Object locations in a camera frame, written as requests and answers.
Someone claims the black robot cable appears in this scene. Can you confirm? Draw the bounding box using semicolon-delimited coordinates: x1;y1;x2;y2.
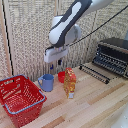
67;0;128;47

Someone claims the black toaster oven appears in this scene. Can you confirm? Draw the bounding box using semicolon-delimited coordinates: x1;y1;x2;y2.
92;37;128;80

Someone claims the black oven rack tray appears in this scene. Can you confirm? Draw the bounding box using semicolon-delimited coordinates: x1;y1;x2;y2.
78;64;111;85

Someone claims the red plastic shopping basket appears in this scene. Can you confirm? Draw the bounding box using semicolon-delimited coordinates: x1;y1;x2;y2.
0;74;48;128

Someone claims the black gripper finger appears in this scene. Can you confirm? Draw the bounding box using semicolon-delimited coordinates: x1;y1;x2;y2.
57;59;63;66
49;63;54;71

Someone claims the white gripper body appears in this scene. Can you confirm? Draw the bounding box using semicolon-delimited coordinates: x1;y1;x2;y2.
43;45;69;64

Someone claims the blue plastic mug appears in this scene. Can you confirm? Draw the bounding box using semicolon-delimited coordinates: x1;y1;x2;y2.
37;73;55;93

